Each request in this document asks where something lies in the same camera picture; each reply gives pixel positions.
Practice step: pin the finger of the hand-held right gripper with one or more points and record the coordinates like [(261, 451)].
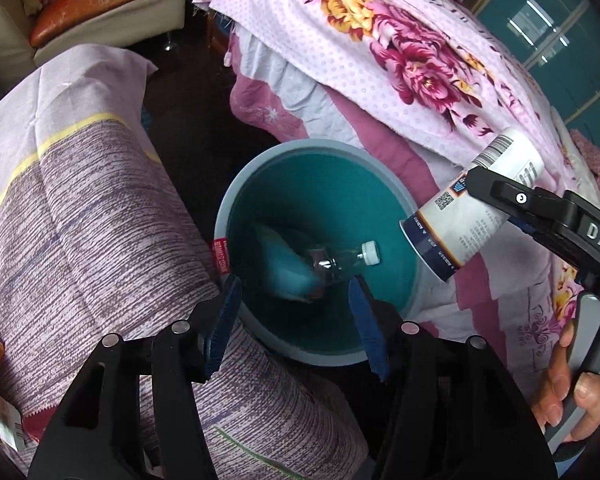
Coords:
[(510, 195)]

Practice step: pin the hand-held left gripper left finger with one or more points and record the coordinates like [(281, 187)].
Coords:
[(225, 320)]

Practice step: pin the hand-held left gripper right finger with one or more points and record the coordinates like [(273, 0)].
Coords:
[(367, 320)]

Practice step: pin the clear plastic bottle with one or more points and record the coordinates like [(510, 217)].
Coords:
[(340, 262)]

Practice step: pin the grey teal trash bin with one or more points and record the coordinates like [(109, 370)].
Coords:
[(330, 200)]

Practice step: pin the person's right hand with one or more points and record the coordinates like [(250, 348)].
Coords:
[(555, 385)]

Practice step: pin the blue plastic wrapper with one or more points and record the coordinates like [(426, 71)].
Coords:
[(285, 270)]

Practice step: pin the teal glass cabinet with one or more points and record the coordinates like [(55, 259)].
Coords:
[(555, 60)]

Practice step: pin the purple striped cloth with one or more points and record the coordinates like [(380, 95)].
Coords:
[(80, 210)]

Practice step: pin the pink white bed sheet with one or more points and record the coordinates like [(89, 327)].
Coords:
[(330, 120)]

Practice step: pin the pink floral blanket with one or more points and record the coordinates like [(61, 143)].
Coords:
[(380, 35)]

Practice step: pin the orange seat cushion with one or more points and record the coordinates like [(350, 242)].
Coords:
[(105, 0)]

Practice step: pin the cream leather sofa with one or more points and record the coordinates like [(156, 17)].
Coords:
[(5, 35)]

